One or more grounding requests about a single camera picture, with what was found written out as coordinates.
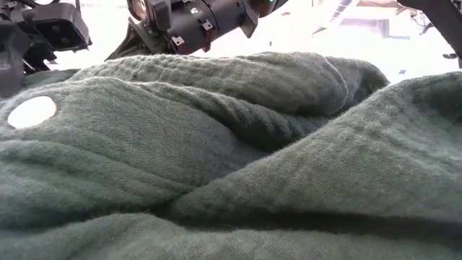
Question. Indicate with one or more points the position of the green button shirt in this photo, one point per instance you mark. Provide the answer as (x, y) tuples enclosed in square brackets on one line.
[(231, 162)]

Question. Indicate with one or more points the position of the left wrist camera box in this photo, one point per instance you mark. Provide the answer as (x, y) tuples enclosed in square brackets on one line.
[(61, 29)]

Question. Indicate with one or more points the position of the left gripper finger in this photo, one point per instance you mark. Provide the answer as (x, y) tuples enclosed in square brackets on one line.
[(12, 57)]

